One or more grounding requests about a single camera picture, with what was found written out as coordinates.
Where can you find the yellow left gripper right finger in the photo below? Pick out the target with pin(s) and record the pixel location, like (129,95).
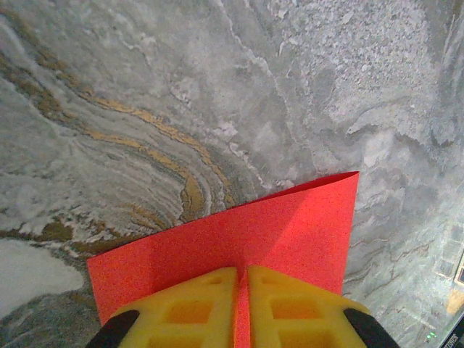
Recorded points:
(326,326)

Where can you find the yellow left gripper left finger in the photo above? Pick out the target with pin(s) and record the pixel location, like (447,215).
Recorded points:
(152,326)

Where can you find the red cloth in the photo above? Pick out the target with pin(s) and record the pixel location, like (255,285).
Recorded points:
(290,224)

